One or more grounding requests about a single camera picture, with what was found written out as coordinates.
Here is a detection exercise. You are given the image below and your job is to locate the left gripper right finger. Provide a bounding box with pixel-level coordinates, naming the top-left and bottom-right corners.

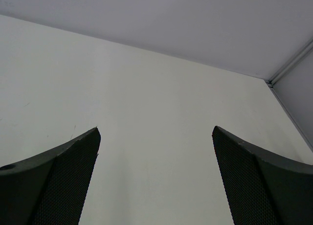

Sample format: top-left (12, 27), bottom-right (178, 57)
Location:
top-left (212, 126), bottom-right (313, 225)

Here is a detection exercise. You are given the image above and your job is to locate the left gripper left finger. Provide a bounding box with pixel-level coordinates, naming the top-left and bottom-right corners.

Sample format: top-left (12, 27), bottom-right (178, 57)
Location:
top-left (0, 128), bottom-right (101, 225)

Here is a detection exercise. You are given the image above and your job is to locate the right aluminium side rail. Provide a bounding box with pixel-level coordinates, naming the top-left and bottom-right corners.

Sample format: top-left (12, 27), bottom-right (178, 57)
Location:
top-left (265, 81), bottom-right (313, 151)

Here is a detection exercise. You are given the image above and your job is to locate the right aluminium frame post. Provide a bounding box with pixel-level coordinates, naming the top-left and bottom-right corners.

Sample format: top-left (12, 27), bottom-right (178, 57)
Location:
top-left (265, 37), bottom-right (313, 88)

